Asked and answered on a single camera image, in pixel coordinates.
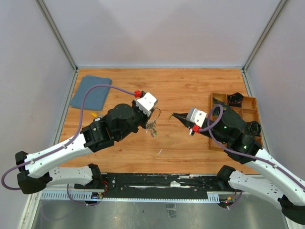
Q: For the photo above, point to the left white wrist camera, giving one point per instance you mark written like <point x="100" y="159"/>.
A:
<point x="146" y="103"/>

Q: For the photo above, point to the right aluminium frame post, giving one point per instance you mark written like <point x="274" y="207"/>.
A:
<point x="266" y="31"/>

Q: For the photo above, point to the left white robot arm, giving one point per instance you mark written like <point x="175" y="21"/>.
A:
<point x="42" y="169"/>

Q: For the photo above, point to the large metal keyring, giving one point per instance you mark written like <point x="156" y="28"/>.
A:
<point x="151" y="125"/>

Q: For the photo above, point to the white tag key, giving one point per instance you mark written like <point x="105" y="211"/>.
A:
<point x="97" y="119"/>

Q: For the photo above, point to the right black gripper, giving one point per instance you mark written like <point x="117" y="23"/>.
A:
<point x="182" y="117"/>

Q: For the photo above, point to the blue folded cloth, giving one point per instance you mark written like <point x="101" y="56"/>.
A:
<point x="96" y="98"/>

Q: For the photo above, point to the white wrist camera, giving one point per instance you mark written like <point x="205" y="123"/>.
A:
<point x="146" y="103"/>
<point x="196" y="116"/>

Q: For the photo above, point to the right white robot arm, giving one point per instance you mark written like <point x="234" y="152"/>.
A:
<point x="283" y="188"/>

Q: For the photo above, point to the aluminium frame post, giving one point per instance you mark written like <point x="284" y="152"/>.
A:
<point x="266" y="31"/>
<point x="56" y="33"/>

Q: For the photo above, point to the wooden compartment tray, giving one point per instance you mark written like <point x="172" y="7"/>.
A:
<point x="240" y="118"/>

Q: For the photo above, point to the black mounting base rail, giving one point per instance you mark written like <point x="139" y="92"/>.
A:
<point x="158" y="186"/>

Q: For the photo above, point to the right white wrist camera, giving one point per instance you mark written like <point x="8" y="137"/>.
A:
<point x="196" y="116"/>

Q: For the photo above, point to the rolled dark tie top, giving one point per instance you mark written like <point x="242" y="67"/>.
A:
<point x="235" y="99"/>

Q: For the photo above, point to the left aluminium frame post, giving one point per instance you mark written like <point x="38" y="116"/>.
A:
<point x="56" y="33"/>

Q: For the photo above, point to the rolled dark tie right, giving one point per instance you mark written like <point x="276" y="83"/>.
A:
<point x="253" y="128"/>

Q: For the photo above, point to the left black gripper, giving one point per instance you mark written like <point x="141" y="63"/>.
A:
<point x="146" y="117"/>

